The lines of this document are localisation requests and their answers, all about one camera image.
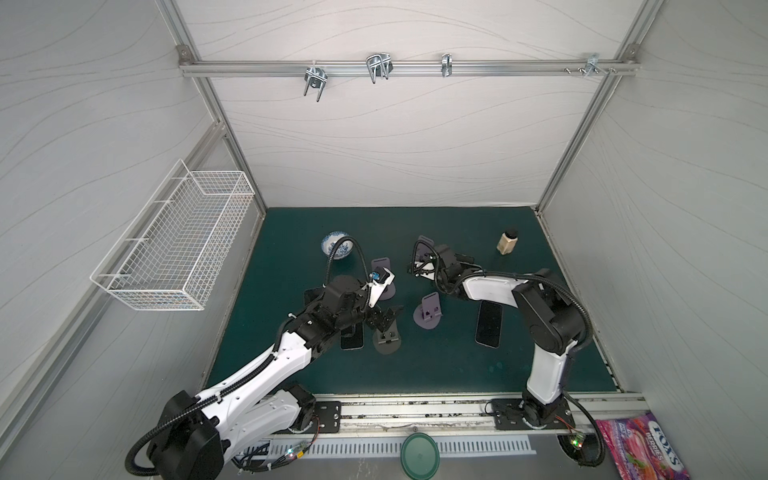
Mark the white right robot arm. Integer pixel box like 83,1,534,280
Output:
409,249,593,429

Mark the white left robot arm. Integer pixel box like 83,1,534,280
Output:
125,267,399,479

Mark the grey phone stand right back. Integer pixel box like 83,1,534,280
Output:
412,235,434,263

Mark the grey phone stand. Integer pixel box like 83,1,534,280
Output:
372,321,401,355
412,235,434,263
371,257,396,301
413,292,443,330

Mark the grey phone stand left front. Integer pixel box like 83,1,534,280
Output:
372,321,401,355

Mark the grey phone stand middle back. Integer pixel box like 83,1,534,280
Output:
371,257,396,301

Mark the grey phone stand right front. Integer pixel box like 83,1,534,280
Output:
413,292,443,330

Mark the green round lid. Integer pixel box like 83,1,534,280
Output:
400,432,441,480

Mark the metal clamp middle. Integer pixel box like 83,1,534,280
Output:
365,53,393,84

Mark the metal clamp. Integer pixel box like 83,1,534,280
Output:
365,53,393,84
303,65,328,102

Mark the metal clamp left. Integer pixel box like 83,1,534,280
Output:
303,65,328,102

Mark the black round fan floor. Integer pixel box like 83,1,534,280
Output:
557,431,606,468

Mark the purple candy bag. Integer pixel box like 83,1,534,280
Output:
597,412,690,480

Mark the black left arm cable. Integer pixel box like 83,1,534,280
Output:
325,235,372,283

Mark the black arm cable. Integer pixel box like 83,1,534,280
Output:
410,239,607,468
325,235,372,283

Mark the white wire basket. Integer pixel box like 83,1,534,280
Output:
90,159,254,311

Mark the aluminium overhead rail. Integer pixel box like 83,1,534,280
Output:
180,57,641,78

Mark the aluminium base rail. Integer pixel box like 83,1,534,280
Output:
251,392,649,460

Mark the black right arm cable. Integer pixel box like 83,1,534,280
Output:
410,239,607,468

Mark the metal bracket right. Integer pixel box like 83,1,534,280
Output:
563,53,618,78

